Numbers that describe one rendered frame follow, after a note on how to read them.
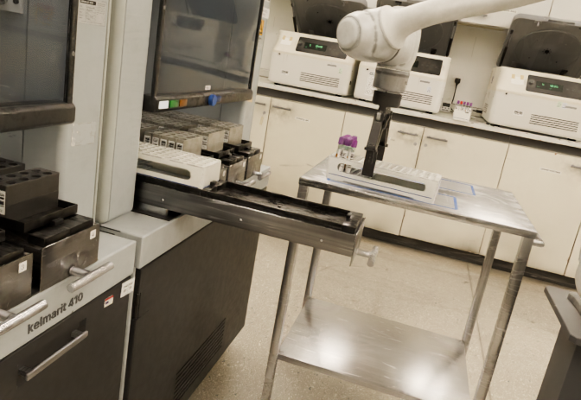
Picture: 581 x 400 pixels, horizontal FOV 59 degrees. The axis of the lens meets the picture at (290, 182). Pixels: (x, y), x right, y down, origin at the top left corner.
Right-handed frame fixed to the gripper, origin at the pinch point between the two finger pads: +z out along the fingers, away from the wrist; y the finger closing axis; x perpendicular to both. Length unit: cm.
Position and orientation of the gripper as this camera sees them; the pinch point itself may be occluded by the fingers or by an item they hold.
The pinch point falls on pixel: (373, 165)
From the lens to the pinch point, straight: 142.1
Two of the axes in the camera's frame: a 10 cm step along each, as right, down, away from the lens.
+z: -1.6, 9.6, 2.5
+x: -9.2, -2.4, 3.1
